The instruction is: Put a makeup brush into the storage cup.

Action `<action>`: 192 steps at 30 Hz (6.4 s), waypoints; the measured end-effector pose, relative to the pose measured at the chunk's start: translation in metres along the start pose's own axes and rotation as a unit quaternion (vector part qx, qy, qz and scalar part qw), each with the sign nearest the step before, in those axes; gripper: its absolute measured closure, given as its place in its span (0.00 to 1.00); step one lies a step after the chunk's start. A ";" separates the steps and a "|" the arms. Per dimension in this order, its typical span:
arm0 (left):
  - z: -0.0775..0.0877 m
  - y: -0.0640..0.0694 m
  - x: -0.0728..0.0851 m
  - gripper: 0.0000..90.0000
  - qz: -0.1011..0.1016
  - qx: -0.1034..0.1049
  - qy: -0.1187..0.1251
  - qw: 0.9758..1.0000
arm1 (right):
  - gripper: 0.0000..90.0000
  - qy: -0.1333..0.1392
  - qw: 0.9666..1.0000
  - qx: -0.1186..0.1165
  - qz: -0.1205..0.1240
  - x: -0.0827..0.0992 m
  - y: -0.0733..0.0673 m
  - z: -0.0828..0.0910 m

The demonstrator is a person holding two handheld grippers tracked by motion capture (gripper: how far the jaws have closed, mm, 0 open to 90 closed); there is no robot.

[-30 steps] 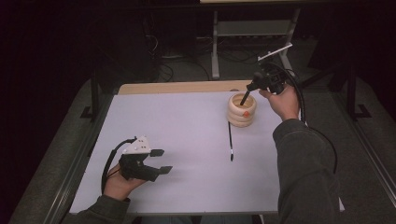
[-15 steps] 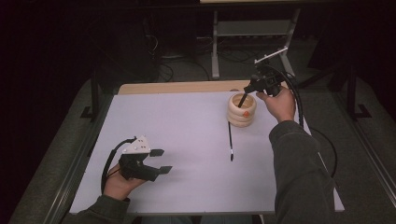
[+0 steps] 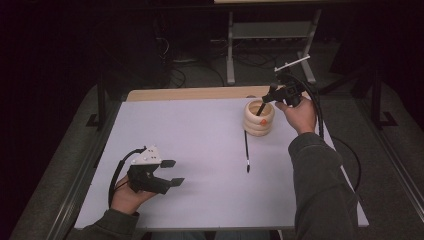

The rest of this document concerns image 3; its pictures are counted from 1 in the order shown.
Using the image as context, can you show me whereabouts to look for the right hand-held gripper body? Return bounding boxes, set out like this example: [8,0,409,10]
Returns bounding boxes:
[274,54,311,108]

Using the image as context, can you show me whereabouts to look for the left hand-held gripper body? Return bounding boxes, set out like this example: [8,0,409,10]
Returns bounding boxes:
[126,144,168,195]

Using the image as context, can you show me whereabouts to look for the black makeup brush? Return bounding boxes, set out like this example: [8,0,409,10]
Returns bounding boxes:
[254,101,268,118]

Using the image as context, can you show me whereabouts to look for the cream ribbed brush holder cup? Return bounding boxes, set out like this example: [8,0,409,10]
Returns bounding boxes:
[242,99,276,137]

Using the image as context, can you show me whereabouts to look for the thin black liner brush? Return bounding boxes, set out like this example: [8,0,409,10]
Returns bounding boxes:
[243,129,251,174]

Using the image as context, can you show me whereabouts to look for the person's right hand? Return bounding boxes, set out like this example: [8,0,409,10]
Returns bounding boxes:
[274,96,318,135]

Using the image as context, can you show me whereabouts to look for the person's left hand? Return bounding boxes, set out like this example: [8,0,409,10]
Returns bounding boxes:
[109,174,158,216]

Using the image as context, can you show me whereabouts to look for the white board sheet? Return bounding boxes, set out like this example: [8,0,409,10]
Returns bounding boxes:
[73,95,370,232]

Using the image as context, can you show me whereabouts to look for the white metal stand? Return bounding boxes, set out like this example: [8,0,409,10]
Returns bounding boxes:
[225,9,323,86]

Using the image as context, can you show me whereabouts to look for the wooden table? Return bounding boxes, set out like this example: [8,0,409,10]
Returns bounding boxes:
[125,84,309,103]

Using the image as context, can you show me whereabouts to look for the tangle of floor cables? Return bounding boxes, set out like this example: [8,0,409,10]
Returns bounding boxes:
[156,36,278,88]

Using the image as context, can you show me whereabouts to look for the right hand-held gripper cable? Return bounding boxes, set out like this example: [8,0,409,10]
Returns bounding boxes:
[286,72,363,194]

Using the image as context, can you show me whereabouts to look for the hand-held gripper cable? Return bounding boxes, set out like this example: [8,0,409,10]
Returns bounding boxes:
[107,146,148,209]
[286,72,363,194]

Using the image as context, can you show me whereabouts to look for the left hand-held gripper cable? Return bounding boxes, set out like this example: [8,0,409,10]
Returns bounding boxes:
[107,146,148,209]

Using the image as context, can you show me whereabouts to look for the black metal frame leg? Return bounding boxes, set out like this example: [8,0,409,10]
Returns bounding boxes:
[85,74,108,132]
[370,68,399,130]

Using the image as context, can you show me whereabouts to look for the aluminium rail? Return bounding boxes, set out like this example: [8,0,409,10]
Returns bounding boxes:
[46,99,123,240]
[353,96,424,214]

